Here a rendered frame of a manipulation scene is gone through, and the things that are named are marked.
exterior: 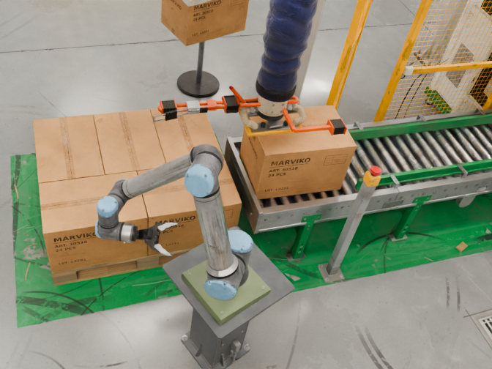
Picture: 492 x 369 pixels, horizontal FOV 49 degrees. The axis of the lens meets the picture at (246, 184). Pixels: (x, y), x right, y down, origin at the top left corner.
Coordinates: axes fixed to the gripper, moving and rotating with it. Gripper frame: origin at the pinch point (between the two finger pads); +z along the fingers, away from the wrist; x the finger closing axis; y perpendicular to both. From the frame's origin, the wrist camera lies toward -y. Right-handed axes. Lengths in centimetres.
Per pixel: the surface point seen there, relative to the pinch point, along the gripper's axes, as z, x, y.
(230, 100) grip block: 13, -85, 37
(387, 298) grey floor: 137, 6, 128
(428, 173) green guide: 152, -83, 111
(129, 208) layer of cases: -39, -21, 75
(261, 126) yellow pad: 32, -76, 44
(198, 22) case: -29, -186, 145
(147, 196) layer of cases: -31, -31, 81
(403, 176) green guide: 134, -76, 106
